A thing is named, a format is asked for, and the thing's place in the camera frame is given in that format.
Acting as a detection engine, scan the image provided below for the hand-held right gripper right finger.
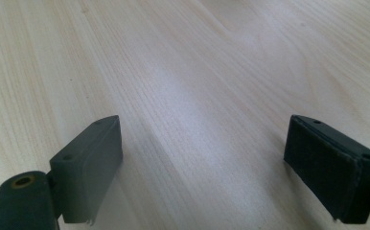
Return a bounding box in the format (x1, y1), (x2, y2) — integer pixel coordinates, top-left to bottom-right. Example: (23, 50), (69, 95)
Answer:
(283, 114), (370, 225)

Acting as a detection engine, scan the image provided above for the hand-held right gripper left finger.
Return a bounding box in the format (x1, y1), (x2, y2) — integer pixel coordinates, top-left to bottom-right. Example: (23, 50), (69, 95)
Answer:
(48, 114), (124, 226)

